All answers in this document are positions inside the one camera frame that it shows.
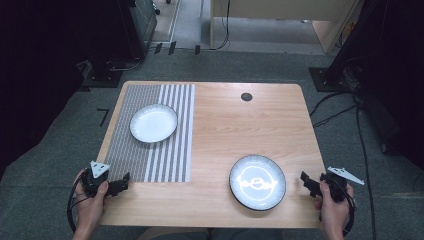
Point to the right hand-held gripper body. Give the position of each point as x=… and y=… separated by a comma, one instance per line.
x=336, y=186

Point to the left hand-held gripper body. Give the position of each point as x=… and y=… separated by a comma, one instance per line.
x=95, y=178

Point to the white plate with dark rim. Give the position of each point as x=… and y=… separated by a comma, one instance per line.
x=153, y=123
x=257, y=182

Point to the person's right hand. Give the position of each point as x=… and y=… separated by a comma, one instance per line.
x=333, y=213

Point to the person's left hand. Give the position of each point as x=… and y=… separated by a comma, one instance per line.
x=88, y=206

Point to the brown white striped woven placemat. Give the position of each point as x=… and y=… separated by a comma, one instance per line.
x=133, y=156

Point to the black tape corner mark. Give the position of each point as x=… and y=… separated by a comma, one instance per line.
x=104, y=115

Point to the black stand base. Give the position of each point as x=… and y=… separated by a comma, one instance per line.
x=103, y=75
x=320, y=80

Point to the dark round table grommet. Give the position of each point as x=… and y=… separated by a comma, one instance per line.
x=246, y=97

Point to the black curtain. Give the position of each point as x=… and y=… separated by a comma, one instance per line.
x=40, y=66
x=396, y=66

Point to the black tape strip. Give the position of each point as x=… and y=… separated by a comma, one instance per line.
x=172, y=48
x=158, y=48
x=197, y=49

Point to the light wooden desk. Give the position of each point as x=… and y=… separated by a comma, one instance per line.
x=283, y=8

